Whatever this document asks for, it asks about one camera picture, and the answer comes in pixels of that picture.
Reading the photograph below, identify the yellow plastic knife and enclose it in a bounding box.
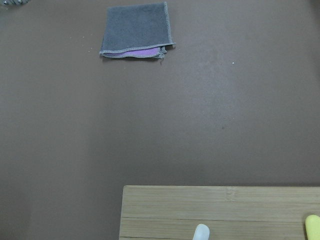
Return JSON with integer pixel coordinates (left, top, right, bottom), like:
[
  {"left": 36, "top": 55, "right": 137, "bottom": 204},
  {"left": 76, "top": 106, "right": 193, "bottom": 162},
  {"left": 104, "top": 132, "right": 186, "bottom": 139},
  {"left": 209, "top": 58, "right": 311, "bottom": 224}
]
[{"left": 305, "top": 214, "right": 320, "bottom": 240}]

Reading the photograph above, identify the grey folded cloth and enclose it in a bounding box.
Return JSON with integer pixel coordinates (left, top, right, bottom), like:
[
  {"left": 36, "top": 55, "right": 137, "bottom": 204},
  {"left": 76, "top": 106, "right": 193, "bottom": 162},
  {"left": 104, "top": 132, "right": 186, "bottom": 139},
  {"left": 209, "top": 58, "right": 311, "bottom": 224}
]
[{"left": 99, "top": 2, "right": 176, "bottom": 59}]

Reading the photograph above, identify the white ceramic spoon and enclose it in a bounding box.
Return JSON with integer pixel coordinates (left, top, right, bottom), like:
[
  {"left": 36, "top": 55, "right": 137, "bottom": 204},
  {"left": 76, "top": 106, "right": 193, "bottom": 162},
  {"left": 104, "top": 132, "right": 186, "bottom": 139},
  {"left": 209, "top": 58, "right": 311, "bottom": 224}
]
[{"left": 192, "top": 224, "right": 210, "bottom": 240}]

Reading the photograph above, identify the bamboo cutting board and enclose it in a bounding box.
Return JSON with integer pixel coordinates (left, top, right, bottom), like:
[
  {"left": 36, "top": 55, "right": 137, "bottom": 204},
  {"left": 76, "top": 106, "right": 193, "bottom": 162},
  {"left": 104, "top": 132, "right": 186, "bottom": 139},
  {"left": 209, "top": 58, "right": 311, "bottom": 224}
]
[{"left": 119, "top": 185, "right": 320, "bottom": 240}]

